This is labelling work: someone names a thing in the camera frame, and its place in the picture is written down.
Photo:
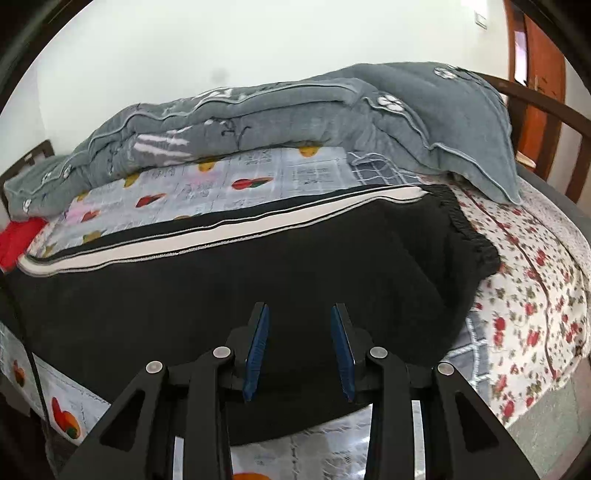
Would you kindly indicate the fruit print grey bedsheet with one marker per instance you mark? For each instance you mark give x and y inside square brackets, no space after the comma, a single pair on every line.
[335,450]

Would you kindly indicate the grey folded quilt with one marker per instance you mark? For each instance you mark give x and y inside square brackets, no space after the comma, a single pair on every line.
[424,117]

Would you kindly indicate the orange wooden door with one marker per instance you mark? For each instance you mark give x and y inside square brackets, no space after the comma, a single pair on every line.
[534,62]

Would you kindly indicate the dark wooden bed footboard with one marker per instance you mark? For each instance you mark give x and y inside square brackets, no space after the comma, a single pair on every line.
[33,158]

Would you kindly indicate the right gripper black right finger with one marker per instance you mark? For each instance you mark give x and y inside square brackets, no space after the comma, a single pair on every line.
[462,437]

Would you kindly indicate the dark wooden bed headboard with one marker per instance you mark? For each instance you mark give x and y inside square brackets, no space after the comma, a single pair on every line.
[522,101]

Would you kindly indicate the white wall switch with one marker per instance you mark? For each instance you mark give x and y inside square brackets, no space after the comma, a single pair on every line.
[481,21]

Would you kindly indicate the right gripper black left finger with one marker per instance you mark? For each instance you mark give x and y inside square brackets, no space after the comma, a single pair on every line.
[135,438]

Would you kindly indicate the red floral white bedsheet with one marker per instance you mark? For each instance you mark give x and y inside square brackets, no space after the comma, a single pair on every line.
[529,326]

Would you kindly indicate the black pants with white stripe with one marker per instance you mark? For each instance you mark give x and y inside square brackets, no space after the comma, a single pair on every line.
[405,261]

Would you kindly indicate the red cloth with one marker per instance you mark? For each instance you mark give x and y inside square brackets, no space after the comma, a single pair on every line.
[16,238]

